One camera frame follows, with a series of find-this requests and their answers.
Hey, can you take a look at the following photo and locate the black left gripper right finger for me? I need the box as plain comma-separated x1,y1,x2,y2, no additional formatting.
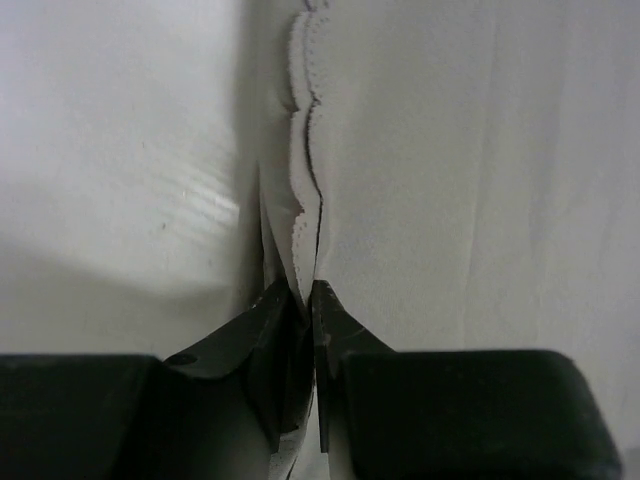
310,281,623,479

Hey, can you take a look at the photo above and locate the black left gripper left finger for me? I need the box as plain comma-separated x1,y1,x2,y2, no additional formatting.
1,280,297,479

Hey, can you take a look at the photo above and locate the grey cloth placemat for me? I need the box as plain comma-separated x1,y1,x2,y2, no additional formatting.
259,1,639,479

